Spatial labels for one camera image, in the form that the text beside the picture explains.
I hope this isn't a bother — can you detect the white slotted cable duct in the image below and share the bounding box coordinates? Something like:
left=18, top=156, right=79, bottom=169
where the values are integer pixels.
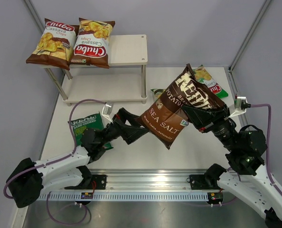
left=38, top=191, right=208, bottom=202

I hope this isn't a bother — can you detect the brown Kettle sea salt bag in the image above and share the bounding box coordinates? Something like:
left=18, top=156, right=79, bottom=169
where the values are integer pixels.
left=136, top=64, right=225, bottom=149

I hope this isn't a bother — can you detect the green Chuba bag far right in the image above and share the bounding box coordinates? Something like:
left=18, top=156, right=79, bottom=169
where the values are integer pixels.
left=193, top=65, right=229, bottom=99

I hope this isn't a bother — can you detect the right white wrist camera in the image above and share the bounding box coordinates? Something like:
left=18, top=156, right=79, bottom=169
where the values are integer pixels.
left=229, top=94, right=251, bottom=117

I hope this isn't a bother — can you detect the green chuba bag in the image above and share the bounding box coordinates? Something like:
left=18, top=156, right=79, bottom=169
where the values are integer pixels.
left=193, top=65, right=229, bottom=99
left=150, top=89, right=165, bottom=101

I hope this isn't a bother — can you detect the green Chuba bag middle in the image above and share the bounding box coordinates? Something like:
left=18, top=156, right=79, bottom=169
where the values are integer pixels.
left=150, top=89, right=165, bottom=101

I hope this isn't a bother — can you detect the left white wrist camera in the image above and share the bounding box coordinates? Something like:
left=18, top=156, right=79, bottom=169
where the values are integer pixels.
left=101, top=101, right=114, bottom=122

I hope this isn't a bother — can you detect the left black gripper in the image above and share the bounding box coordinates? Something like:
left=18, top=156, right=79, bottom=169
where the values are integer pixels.
left=98, top=108, right=150, bottom=147

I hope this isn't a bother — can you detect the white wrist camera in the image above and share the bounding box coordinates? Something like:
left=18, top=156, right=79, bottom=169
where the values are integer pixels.
left=229, top=94, right=251, bottom=117
left=101, top=101, right=114, bottom=122

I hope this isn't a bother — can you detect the white two-tier wooden shelf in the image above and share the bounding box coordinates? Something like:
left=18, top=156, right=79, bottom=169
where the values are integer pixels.
left=42, top=34, right=148, bottom=105

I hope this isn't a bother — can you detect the green Keogh's chips bag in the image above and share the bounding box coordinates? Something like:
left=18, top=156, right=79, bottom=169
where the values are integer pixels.
left=68, top=113, right=104, bottom=146

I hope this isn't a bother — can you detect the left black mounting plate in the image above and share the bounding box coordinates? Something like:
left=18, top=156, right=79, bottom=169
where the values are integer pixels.
left=65, top=174, right=107, bottom=190

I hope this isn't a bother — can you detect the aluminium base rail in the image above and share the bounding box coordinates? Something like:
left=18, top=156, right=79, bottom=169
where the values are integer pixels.
left=36, top=169, right=274, bottom=192

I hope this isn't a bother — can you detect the brown Chuba cassava chips bag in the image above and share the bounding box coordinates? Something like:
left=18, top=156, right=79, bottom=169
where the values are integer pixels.
left=26, top=19, right=79, bottom=70

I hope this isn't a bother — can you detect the black mounting plate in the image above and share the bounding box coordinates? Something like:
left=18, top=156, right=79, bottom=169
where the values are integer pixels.
left=186, top=174, right=220, bottom=190
left=65, top=174, right=107, bottom=190

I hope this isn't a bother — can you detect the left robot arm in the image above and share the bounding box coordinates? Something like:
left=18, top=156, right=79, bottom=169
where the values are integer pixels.
left=5, top=108, right=148, bottom=208

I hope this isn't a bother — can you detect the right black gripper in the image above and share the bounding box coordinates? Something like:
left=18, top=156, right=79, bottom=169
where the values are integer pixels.
left=182, top=101, right=238, bottom=152

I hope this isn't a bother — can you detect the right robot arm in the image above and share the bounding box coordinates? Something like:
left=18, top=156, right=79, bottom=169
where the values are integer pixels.
left=182, top=106, right=282, bottom=228

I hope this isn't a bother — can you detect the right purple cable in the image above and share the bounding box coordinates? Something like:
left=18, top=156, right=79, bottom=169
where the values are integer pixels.
left=246, top=103, right=282, bottom=209

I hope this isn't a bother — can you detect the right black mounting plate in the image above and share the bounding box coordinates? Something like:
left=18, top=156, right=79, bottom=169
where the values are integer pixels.
left=186, top=174, right=220, bottom=190

